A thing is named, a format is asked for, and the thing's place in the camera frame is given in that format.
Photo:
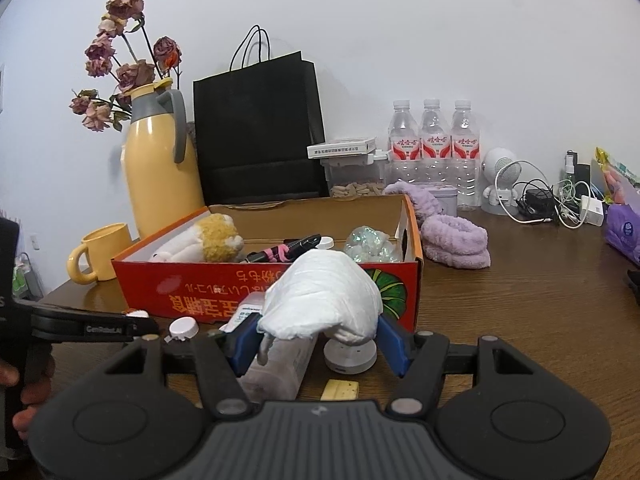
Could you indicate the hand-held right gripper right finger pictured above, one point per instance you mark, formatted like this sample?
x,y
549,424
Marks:
x,y
395,347

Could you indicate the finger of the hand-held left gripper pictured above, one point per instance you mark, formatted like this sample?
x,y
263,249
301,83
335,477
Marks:
x,y
90,329

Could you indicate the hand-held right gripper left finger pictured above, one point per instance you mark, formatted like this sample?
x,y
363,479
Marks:
x,y
245,345

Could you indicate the clear plastic packet blue label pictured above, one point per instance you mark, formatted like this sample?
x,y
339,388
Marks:
x,y
280,365

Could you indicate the small white object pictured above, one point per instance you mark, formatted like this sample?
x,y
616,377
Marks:
x,y
136,313

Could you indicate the white round cap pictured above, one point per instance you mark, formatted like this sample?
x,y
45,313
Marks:
x,y
183,329

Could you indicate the red cardboard box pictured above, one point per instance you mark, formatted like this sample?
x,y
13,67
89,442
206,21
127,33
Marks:
x,y
200,295

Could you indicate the white cloth bundle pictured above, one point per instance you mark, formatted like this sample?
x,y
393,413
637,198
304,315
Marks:
x,y
320,295

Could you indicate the iridescent clear bundle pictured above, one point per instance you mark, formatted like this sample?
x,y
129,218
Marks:
x,y
372,245

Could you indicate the white and yellow plush toy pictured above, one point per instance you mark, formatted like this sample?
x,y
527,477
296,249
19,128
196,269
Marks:
x,y
210,240

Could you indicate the person's left hand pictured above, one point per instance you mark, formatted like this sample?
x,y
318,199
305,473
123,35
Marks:
x,y
39,385

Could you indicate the white round puck device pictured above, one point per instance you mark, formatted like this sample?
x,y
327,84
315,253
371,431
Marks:
x,y
350,357

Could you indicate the small yellow block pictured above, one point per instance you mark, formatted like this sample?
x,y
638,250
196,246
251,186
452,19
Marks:
x,y
340,390

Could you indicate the yellow mug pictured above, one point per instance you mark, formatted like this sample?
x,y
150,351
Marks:
x,y
107,255

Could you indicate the purple fluffy headband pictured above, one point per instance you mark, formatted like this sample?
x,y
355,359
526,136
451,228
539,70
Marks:
x,y
415,195
455,242

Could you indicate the purple tin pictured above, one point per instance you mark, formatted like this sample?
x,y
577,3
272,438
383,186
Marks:
x,y
445,202

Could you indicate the yellow thermos jug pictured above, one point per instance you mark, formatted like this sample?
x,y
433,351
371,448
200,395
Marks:
x,y
160,185

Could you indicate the clear seed container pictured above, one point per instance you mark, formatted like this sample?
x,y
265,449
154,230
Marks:
x,y
355,180

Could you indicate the white robot-shaped fan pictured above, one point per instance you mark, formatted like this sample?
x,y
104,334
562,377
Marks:
x,y
500,175

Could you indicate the black power adapter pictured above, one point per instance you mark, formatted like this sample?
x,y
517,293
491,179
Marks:
x,y
540,202

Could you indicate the white flat box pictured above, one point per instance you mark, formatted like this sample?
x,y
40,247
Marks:
x,y
342,148

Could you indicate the clear water bottle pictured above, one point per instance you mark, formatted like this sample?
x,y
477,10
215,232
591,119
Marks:
x,y
434,140
465,150
402,140

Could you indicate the black paper bag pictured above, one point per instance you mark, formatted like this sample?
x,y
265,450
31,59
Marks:
x,y
260,125

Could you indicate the white charger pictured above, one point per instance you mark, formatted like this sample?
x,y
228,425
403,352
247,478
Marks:
x,y
593,211

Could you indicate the dried rose bouquet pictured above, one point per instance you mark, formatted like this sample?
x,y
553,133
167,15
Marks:
x,y
132,72

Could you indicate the small spray bottle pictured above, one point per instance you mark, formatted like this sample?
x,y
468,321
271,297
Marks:
x,y
570,170

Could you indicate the small black box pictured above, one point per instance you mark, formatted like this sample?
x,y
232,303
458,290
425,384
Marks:
x,y
582,177

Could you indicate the purple tissue pack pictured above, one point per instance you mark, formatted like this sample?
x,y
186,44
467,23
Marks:
x,y
622,232

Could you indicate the colourful snack packet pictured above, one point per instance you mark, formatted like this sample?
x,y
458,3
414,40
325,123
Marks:
x,y
617,175

